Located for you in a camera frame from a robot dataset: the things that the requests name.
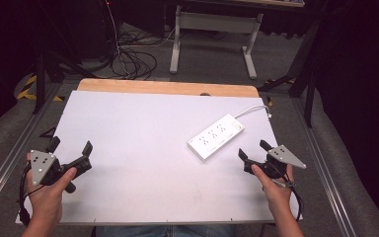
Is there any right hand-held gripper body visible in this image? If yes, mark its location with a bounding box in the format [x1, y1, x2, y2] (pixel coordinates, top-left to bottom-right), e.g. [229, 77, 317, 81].
[243, 144, 308, 190]

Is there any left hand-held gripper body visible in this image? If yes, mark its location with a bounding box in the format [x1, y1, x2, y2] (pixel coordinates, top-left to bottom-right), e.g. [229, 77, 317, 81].
[29, 149, 93, 195]

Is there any person's left hand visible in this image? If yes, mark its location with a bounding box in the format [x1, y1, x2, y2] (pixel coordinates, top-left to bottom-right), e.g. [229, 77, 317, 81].
[25, 167, 78, 228]

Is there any person's right hand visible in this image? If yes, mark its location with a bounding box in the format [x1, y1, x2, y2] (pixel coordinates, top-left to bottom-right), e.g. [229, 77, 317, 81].
[250, 163, 294, 215]

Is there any white power strip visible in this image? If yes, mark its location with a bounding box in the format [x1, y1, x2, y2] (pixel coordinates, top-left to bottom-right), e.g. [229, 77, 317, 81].
[187, 113, 246, 161]

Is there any white board sheet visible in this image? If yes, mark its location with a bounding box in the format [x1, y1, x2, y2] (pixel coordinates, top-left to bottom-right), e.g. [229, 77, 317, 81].
[15, 90, 303, 226]

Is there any yellow and black floor tape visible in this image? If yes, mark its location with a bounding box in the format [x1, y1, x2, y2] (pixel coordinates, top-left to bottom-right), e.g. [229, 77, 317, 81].
[16, 74, 65, 103]

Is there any black metal stand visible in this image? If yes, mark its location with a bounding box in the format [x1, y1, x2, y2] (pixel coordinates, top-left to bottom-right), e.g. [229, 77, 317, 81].
[258, 19, 321, 128]
[33, 0, 97, 115]

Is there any aluminium rail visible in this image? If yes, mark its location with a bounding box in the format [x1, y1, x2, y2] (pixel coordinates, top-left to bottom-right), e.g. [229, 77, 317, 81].
[290, 97, 357, 237]
[0, 82, 63, 213]

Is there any white power strip cable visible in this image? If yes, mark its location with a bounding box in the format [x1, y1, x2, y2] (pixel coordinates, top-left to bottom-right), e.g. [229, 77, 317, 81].
[233, 104, 273, 119]

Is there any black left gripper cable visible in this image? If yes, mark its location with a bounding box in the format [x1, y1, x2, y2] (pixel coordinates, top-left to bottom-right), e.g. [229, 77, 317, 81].
[18, 163, 45, 227]

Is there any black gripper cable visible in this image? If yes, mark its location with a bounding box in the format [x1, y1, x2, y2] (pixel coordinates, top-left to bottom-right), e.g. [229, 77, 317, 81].
[18, 163, 45, 227]
[274, 163, 306, 222]

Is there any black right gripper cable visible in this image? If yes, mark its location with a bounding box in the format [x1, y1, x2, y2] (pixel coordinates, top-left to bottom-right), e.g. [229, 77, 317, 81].
[274, 163, 306, 222]

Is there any tangle of black floor cables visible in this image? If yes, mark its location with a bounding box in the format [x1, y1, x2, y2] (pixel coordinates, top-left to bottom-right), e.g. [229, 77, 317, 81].
[107, 29, 159, 81]

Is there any white metal desk frame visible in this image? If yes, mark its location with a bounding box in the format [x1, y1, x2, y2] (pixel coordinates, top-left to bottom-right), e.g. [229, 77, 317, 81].
[169, 4, 265, 80]

